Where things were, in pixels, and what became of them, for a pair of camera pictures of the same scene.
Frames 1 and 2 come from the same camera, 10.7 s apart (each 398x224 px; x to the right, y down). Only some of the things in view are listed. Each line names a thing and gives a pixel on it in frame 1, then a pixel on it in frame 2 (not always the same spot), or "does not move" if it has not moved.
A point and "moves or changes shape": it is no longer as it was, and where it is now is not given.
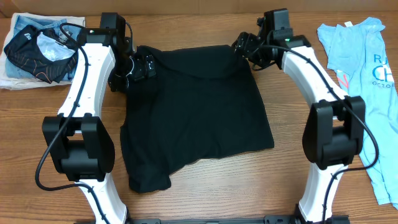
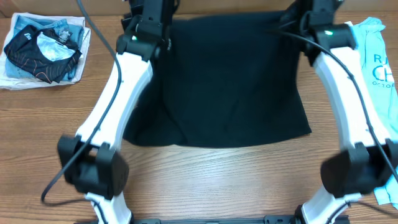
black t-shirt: (205, 100) moves or changes shape
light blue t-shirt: (367, 65) does not move
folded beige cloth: (9, 82) does not move
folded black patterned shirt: (24, 50) does not move
